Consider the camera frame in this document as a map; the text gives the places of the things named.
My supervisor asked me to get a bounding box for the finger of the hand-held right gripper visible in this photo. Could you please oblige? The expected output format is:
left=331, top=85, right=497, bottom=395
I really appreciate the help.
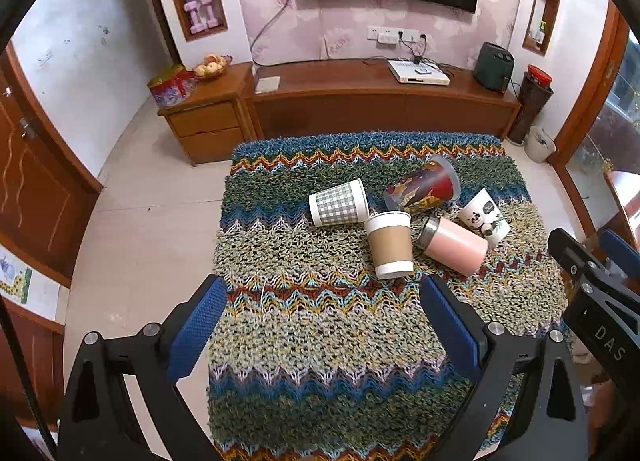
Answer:
left=547, top=228, right=608, bottom=292
left=600, top=230, right=640, bottom=292

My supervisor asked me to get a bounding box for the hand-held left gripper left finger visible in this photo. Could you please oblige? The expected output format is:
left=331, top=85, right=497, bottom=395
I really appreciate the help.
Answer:
left=59, top=275, right=228, bottom=461

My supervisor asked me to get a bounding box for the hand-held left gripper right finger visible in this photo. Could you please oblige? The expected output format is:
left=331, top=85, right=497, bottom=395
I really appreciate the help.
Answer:
left=419, top=273, right=588, bottom=461

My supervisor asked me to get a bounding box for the white panda print cup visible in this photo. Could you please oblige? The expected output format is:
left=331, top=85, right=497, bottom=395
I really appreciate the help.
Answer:
left=457, top=187, right=512, bottom=247

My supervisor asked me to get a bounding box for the brown sleeved paper cup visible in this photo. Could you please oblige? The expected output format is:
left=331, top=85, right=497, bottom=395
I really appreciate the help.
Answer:
left=363, top=211, right=416, bottom=280

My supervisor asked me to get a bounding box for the red patterned plastic cup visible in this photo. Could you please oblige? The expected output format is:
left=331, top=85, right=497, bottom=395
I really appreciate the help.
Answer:
left=383, top=154, right=461, bottom=215

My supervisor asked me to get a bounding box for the checked paper cup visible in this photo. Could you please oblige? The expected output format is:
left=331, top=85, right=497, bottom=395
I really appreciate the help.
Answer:
left=308, top=178, right=371, bottom=227

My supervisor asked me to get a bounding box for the pink steel tumbler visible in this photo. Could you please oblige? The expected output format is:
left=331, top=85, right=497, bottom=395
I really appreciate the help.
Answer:
left=417, top=215, right=489, bottom=277

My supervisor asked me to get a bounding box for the colourful knitted blanket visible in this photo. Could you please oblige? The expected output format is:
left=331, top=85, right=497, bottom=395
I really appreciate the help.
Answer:
left=206, top=131, right=571, bottom=461

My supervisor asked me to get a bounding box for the white waste bin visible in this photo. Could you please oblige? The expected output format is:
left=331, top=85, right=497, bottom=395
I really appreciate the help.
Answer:
left=524, top=126, right=557, bottom=164

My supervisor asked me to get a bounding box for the tall black vase red lid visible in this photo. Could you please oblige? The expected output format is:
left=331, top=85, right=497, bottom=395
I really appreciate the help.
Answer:
left=507, top=65, right=554, bottom=146

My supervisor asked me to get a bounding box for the wooden framed glass door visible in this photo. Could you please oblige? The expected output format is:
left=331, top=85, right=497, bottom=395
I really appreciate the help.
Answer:
left=552, top=6, right=640, bottom=242

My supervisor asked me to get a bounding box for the dark green appliance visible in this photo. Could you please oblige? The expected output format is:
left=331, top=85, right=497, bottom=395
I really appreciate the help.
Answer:
left=474, top=42, right=515, bottom=92

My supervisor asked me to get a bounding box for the wooden drawer cabinet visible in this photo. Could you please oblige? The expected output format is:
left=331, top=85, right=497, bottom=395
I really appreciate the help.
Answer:
left=157, top=61, right=256, bottom=165

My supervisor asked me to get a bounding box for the brown wooden door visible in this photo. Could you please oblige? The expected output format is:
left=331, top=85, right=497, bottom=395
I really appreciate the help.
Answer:
left=0, top=46, right=103, bottom=289

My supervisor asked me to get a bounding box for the long wooden television cabinet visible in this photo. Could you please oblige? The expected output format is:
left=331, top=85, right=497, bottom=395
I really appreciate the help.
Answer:
left=243, top=58, right=522, bottom=142

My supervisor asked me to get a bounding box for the white set-top box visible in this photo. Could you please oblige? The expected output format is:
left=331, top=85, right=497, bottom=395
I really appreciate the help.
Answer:
left=388, top=59, right=450, bottom=86

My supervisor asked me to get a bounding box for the red patterned gift tin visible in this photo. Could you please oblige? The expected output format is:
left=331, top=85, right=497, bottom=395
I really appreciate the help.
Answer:
left=147, top=64, right=197, bottom=108

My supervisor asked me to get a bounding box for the fruit basket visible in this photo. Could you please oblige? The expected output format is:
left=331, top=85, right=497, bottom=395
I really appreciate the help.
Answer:
left=192, top=54, right=234, bottom=79

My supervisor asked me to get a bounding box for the wall poster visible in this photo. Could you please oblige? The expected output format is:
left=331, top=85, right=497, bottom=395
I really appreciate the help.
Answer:
left=0, top=246, right=33, bottom=304

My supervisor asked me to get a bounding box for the white wall socket panel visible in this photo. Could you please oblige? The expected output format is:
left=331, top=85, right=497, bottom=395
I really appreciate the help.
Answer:
left=367, top=25, right=420, bottom=45

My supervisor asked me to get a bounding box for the black television cable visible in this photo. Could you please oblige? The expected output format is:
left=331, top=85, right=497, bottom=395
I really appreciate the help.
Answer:
left=250, top=0, right=301, bottom=67

